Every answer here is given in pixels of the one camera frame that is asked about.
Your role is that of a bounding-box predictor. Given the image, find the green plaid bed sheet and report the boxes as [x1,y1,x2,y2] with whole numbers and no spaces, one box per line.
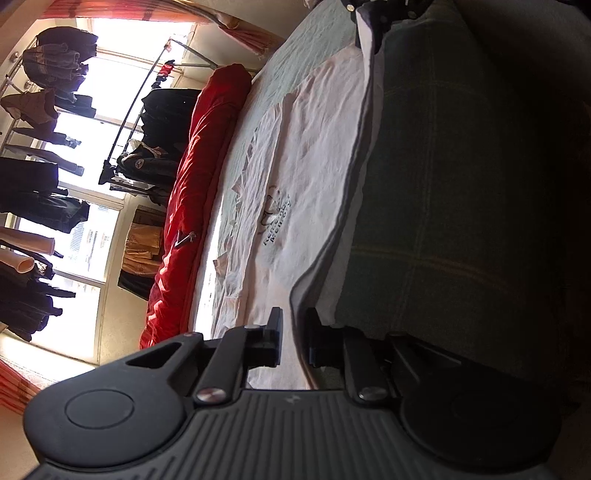
[194,0,591,394]

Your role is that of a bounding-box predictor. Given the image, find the orange curtain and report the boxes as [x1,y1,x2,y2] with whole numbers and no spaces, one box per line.
[41,0,288,63]
[0,357,62,412]

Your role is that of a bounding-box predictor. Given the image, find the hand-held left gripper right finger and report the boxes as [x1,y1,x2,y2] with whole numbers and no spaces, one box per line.
[305,307,462,406]

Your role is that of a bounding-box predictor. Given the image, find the brown hanging cloth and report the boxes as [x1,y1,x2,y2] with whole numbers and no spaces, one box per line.
[133,207,168,228]

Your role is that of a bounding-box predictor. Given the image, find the window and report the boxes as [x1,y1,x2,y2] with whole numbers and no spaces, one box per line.
[0,18,218,366]

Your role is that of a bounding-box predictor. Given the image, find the red quilt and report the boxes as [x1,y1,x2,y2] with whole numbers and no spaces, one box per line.
[139,64,253,350]

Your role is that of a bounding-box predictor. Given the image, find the metal drying rack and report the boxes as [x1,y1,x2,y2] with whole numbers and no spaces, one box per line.
[98,34,260,186]

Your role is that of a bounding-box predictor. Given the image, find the black hanging jacket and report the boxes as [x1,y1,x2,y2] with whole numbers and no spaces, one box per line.
[98,88,200,209]

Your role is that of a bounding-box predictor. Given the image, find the small red hanging item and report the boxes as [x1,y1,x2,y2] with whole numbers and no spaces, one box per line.
[151,59,177,87]

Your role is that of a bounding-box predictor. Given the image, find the dark hanging cloth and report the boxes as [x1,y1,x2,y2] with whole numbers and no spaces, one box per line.
[117,270,160,302]

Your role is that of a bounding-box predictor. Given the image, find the white printed t-shirt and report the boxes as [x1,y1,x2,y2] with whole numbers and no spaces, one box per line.
[210,7,394,392]

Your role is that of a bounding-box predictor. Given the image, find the row of hanging clothes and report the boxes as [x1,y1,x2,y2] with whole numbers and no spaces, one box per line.
[0,25,100,343]

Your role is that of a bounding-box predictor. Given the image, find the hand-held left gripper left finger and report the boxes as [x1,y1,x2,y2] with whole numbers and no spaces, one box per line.
[126,307,284,407]

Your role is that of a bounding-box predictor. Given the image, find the orange hanging cloth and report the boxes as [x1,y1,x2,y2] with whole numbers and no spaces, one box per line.
[121,222,165,278]

